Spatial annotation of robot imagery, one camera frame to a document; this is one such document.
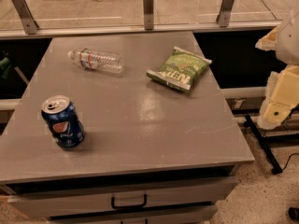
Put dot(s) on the middle metal railing bracket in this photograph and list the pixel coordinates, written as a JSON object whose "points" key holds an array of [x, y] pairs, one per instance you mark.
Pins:
{"points": [[148, 10]]}

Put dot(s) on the clear plastic water bottle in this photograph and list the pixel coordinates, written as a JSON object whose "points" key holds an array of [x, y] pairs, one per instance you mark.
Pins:
{"points": [[97, 60]]}

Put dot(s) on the left metal railing bracket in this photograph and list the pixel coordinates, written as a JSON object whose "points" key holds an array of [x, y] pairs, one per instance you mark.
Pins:
{"points": [[29, 25]]}

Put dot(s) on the black upper drawer handle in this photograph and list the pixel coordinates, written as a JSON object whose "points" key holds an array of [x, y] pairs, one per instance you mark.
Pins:
{"points": [[129, 203]]}

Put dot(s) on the metal railing bracket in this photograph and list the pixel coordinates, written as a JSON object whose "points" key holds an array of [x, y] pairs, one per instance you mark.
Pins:
{"points": [[223, 18], [29, 25], [148, 10]]}

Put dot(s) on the green chip bag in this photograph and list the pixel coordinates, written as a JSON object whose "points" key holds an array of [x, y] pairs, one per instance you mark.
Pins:
{"points": [[180, 70]]}

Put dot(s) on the black metal floor stand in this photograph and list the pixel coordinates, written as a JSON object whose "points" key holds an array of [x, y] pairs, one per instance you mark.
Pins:
{"points": [[276, 169]]}

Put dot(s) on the blue Pepsi soda can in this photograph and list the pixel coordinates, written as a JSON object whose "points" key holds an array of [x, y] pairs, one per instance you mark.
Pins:
{"points": [[61, 117]]}

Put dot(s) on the right metal railing bracket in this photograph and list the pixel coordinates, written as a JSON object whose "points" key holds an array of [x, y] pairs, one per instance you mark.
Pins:
{"points": [[223, 18]]}

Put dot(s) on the grey drawer cabinet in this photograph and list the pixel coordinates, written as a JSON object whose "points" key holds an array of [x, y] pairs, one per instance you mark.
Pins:
{"points": [[181, 149]]}

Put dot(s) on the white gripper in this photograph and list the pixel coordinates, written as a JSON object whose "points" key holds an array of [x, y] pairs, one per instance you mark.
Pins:
{"points": [[289, 41]]}

